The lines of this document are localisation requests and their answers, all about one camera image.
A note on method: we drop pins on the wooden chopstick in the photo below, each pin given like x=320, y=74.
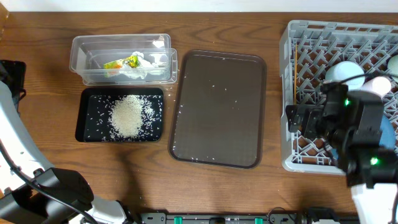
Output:
x=295, y=73

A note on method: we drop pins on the brown serving tray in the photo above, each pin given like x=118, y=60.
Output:
x=219, y=110

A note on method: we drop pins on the grey dishwasher rack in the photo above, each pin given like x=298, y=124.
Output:
x=322, y=45

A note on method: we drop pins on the white tissue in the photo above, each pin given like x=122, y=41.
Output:
x=141, y=70

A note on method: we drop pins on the light blue bowl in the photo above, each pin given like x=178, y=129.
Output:
x=344, y=70

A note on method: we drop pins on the mint green bowl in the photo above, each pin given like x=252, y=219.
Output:
x=392, y=66

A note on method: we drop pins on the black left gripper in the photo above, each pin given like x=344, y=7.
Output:
x=13, y=71

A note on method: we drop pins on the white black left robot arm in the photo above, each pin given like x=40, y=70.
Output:
x=34, y=190

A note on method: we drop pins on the pile of white rice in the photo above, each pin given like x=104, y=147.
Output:
x=131, y=116

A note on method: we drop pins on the black tray bin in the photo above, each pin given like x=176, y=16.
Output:
x=94, y=112

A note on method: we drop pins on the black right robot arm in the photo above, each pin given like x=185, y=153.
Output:
x=371, y=175

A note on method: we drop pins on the clear plastic bin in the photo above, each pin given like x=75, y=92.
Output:
x=90, y=52

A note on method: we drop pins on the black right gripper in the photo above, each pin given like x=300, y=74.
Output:
x=314, y=116

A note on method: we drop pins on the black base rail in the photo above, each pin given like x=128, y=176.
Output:
x=277, y=215

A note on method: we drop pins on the dark blue plate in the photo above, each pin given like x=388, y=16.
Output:
x=388, y=137

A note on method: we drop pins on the pink cup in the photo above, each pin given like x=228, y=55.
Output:
x=380, y=86

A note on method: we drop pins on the yellow green wrapper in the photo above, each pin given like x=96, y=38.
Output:
x=124, y=63

